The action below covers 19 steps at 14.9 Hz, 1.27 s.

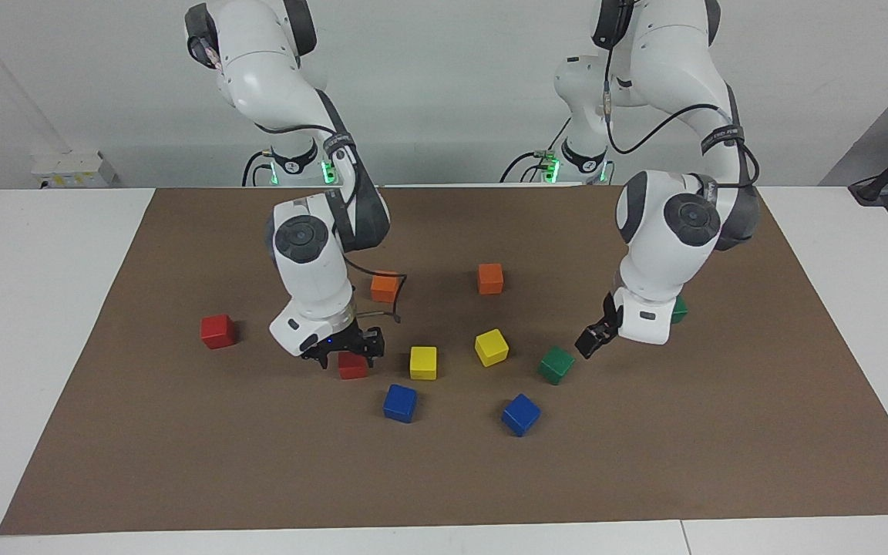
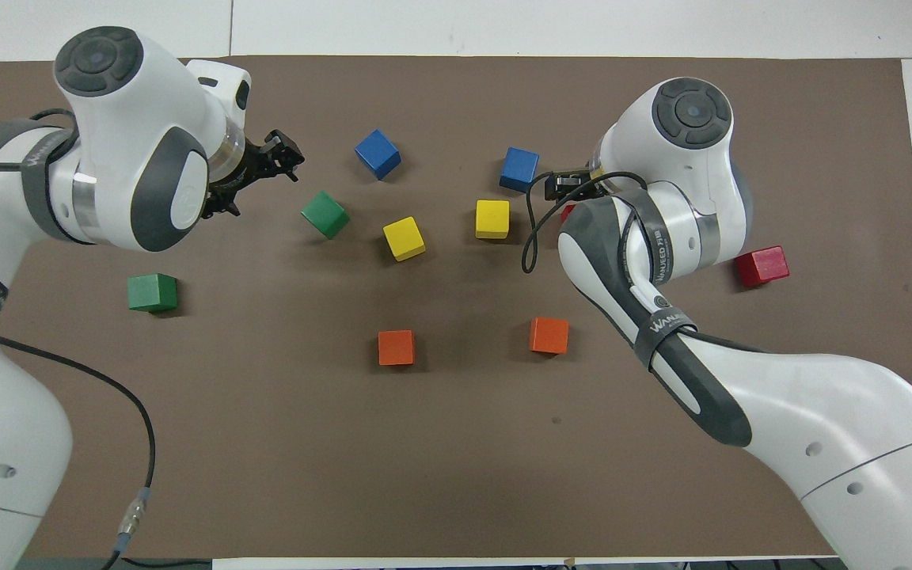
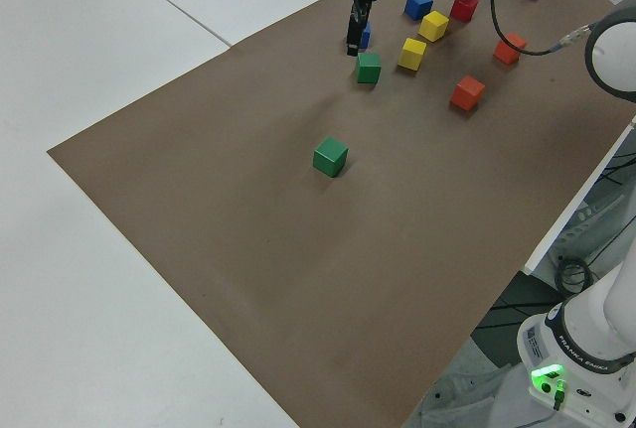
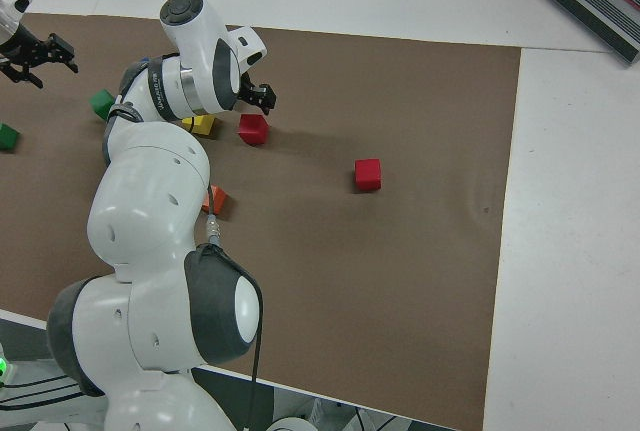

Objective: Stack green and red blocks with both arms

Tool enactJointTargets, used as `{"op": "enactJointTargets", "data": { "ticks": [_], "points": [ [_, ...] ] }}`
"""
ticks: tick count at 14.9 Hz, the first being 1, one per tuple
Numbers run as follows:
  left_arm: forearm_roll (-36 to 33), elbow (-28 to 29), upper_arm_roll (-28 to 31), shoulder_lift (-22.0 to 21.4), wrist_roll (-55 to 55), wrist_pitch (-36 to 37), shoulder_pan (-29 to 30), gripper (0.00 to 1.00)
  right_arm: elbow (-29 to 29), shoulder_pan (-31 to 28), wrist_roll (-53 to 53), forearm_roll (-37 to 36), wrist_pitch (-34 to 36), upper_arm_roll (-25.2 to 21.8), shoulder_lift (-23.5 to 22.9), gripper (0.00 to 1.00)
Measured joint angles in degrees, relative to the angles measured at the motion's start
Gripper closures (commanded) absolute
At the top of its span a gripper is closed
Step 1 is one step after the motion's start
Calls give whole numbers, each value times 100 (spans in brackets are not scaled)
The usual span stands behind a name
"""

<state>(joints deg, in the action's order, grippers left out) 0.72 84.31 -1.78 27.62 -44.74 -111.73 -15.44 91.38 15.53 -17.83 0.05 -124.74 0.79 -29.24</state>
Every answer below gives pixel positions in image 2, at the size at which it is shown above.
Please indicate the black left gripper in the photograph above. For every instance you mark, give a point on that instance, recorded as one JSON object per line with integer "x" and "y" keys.
{"x": 246, "y": 166}

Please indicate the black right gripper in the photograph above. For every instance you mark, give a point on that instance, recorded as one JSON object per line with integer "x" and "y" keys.
{"x": 592, "y": 184}

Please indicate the red wooden cube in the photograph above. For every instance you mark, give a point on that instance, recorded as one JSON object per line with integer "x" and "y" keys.
{"x": 762, "y": 266}
{"x": 568, "y": 214}

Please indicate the green wooden cube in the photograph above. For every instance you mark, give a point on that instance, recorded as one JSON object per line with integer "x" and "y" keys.
{"x": 324, "y": 212}
{"x": 152, "y": 291}

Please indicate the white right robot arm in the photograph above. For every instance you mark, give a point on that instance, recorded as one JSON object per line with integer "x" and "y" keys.
{"x": 820, "y": 412}

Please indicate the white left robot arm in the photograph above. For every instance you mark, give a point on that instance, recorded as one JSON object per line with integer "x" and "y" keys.
{"x": 123, "y": 134}

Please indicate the blue wooden cube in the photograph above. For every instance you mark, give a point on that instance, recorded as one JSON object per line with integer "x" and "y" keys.
{"x": 378, "y": 154}
{"x": 518, "y": 168}

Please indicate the yellow wooden cube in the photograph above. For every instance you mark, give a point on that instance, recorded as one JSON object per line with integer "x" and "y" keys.
{"x": 404, "y": 237}
{"x": 492, "y": 218}

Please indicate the orange wooden cube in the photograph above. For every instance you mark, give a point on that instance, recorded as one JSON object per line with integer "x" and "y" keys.
{"x": 397, "y": 347}
{"x": 549, "y": 335}

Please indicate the brown paper table mat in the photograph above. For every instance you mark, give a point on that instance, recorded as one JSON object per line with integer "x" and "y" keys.
{"x": 345, "y": 443}

